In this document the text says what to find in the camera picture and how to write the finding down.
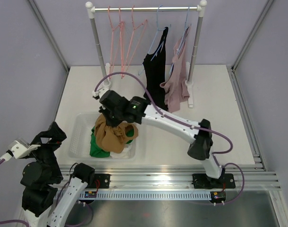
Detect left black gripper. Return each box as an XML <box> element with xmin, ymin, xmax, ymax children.
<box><xmin>26</xmin><ymin>122</ymin><xmax>66</xmax><ymax>180</ymax></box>

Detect brown tank top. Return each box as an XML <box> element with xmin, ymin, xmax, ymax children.
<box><xmin>93</xmin><ymin>114</ymin><xmax>138</xmax><ymax>154</ymax></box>

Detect white tank top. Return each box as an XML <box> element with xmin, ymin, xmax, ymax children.
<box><xmin>110</xmin><ymin>142</ymin><xmax>135</xmax><ymax>159</ymax></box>

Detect green tank top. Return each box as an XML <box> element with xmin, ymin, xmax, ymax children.
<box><xmin>90</xmin><ymin>127</ymin><xmax>133</xmax><ymax>157</ymax></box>

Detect pink wire hanger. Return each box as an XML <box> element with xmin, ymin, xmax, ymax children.
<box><xmin>108</xmin><ymin>6</ymin><xmax>124</xmax><ymax>73</ymax></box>

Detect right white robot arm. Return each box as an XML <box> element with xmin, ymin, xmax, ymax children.
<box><xmin>93</xmin><ymin>88</ymin><xmax>235</xmax><ymax>189</ymax></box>

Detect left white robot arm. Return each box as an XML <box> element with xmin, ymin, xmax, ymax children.
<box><xmin>20</xmin><ymin>122</ymin><xmax>95</xmax><ymax>227</ymax></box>

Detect black tank top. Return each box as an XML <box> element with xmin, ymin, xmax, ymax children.
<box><xmin>143</xmin><ymin>27</ymin><xmax>169</xmax><ymax>111</ymax></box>

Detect pink tank top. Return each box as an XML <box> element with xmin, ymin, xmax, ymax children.
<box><xmin>161</xmin><ymin>38</ymin><xmax>190</xmax><ymax>113</ymax></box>

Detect blue hanger under pink top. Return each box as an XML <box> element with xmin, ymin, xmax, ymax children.
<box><xmin>167</xmin><ymin>7</ymin><xmax>193</xmax><ymax>77</ymax></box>

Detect blue hanger under black top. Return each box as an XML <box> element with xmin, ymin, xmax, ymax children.
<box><xmin>137</xmin><ymin>5</ymin><xmax>172</xmax><ymax>76</ymax></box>

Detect white plastic basket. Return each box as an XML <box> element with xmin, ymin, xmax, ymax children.
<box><xmin>68</xmin><ymin>112</ymin><xmax>136</xmax><ymax>162</ymax></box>

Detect white metal clothes rack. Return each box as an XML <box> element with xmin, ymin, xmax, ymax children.
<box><xmin>85</xmin><ymin>0</ymin><xmax>207</xmax><ymax>108</ymax></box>

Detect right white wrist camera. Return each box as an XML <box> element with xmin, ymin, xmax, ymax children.
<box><xmin>92</xmin><ymin>87</ymin><xmax>109</xmax><ymax>100</ymax></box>

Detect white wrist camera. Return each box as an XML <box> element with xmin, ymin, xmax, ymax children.
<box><xmin>92</xmin><ymin>87</ymin><xmax>109</xmax><ymax>100</ymax></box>
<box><xmin>0</xmin><ymin>139</ymin><xmax>41</xmax><ymax>161</ymax></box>

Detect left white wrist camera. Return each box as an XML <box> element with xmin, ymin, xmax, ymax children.
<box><xmin>0</xmin><ymin>139</ymin><xmax>41</xmax><ymax>161</ymax></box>

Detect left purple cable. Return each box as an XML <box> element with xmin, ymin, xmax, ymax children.
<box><xmin>0</xmin><ymin>157</ymin><xmax>95</xmax><ymax>227</ymax></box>

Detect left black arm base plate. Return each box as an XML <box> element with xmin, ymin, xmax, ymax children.
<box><xmin>87</xmin><ymin>173</ymin><xmax>110</xmax><ymax>189</ymax></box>

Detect white slotted cable duct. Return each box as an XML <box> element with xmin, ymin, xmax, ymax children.
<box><xmin>79</xmin><ymin>191</ymin><xmax>211</xmax><ymax>201</ymax></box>

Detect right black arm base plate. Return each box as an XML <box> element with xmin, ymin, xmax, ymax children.
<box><xmin>192</xmin><ymin>174</ymin><xmax>236</xmax><ymax>190</ymax></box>

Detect aluminium mounting rail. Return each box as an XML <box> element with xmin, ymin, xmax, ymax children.
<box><xmin>56</xmin><ymin>164</ymin><xmax>281</xmax><ymax>192</ymax></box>

